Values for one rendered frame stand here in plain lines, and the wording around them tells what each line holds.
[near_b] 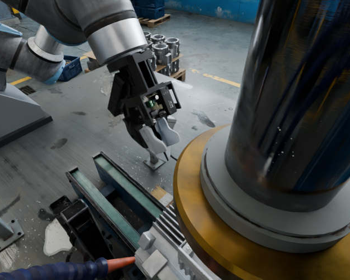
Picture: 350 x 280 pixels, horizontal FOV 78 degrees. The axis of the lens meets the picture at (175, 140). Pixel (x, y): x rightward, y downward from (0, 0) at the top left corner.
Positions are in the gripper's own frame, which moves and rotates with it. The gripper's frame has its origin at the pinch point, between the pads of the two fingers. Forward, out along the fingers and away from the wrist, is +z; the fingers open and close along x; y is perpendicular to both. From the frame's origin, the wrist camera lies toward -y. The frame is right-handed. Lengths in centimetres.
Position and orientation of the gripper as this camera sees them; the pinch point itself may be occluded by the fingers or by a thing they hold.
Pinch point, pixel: (163, 155)
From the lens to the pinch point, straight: 45.8
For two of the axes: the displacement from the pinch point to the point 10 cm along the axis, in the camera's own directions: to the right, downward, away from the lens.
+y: 6.3, 0.3, -7.8
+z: 3.6, 8.7, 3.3
